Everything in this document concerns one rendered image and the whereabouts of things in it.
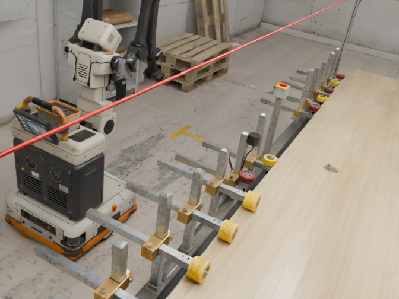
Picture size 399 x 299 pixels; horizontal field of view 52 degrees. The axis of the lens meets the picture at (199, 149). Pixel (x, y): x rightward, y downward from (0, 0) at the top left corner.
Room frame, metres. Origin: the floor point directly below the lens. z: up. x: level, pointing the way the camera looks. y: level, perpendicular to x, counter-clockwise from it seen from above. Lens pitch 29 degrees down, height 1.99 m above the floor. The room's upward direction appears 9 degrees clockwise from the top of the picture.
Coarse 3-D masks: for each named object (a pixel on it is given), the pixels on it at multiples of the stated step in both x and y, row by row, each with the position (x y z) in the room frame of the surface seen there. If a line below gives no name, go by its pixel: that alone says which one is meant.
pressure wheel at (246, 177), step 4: (240, 172) 1.79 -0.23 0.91; (244, 172) 1.80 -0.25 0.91; (248, 172) 1.80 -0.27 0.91; (240, 176) 1.76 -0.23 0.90; (244, 176) 1.75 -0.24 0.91; (248, 176) 1.76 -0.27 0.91; (252, 176) 1.76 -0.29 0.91; (240, 180) 1.75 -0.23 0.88; (244, 180) 1.74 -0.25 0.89; (248, 180) 1.74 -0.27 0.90; (252, 180) 1.75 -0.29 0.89
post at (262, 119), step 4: (260, 116) 2.06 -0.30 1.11; (264, 116) 2.05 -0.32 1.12; (260, 120) 2.06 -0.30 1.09; (264, 120) 2.05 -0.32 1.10; (260, 124) 2.06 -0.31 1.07; (264, 124) 2.06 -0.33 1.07; (256, 128) 2.06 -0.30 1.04; (260, 128) 2.05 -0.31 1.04; (264, 128) 2.08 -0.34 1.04; (256, 132) 2.06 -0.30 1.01; (260, 132) 2.05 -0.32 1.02; (260, 140) 2.05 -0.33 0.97; (260, 144) 2.07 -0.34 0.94; (256, 148) 2.05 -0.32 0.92; (252, 152) 2.06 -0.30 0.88; (256, 152) 2.05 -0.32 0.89; (248, 168) 2.06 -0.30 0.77; (252, 168) 2.05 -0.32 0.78; (252, 172) 2.05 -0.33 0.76
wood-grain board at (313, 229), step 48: (336, 96) 3.21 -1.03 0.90; (384, 96) 3.40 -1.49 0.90; (336, 144) 2.30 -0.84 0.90; (384, 144) 2.42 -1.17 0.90; (288, 192) 1.68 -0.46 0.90; (336, 192) 1.75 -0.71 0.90; (384, 192) 1.82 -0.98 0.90; (240, 240) 1.28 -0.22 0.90; (288, 240) 1.32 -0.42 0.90; (336, 240) 1.37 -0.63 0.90; (384, 240) 1.42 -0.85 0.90; (192, 288) 0.99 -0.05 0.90; (240, 288) 1.03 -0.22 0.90; (288, 288) 1.06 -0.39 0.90; (336, 288) 1.10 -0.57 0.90; (384, 288) 1.13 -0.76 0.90
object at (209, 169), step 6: (180, 156) 1.93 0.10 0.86; (186, 162) 1.90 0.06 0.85; (192, 162) 1.89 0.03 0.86; (198, 162) 1.90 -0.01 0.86; (204, 168) 1.86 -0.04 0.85; (210, 168) 1.85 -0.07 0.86; (216, 168) 1.86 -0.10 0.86; (228, 174) 1.82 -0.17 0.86; (240, 186) 1.77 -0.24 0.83; (246, 186) 1.76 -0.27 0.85
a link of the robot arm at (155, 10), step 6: (156, 0) 2.55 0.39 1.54; (156, 6) 2.57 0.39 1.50; (150, 12) 2.55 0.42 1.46; (156, 12) 2.57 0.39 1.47; (150, 18) 2.55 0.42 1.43; (156, 18) 2.58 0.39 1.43; (150, 24) 2.55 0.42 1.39; (156, 24) 2.58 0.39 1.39; (150, 30) 2.55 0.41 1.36; (150, 36) 2.55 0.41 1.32; (150, 42) 2.55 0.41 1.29; (150, 48) 2.54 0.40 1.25; (150, 54) 2.54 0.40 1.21
